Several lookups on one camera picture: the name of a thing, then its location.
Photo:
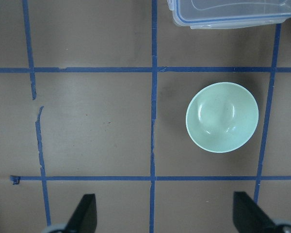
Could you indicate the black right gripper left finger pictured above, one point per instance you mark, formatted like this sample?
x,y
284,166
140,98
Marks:
x,y
84,218

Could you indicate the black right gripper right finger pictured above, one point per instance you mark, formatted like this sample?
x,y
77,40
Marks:
x,y
248,217

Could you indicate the green bowl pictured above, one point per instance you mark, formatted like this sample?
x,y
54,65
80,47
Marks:
x,y
222,117

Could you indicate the clear plastic lidded container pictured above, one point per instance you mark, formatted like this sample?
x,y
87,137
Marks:
x,y
228,14

